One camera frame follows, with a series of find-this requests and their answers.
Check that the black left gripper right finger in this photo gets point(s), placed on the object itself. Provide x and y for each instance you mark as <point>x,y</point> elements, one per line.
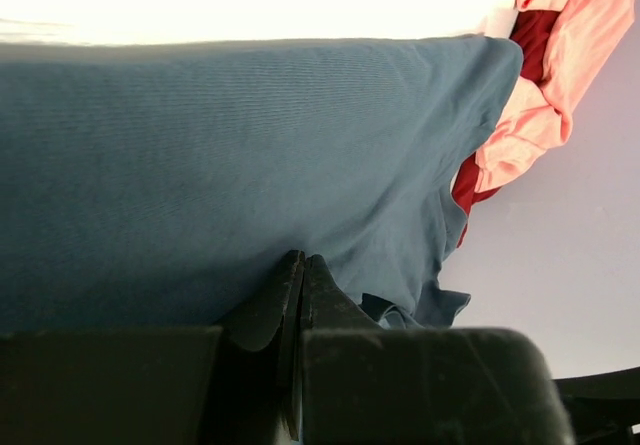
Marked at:
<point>366,385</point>

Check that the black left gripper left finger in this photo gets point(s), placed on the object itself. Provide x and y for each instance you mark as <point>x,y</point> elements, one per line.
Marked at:
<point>233,382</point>

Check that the teal blue t shirt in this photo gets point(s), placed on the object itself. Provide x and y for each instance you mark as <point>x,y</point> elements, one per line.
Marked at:
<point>159,185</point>

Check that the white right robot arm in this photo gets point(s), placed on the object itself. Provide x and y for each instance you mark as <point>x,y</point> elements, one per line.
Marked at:
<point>603,408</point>

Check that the red t shirt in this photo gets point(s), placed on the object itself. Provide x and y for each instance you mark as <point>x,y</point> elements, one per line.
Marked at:
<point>531,32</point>

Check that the pink t shirt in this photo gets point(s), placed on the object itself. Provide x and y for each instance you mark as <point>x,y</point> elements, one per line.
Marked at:
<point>539,116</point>

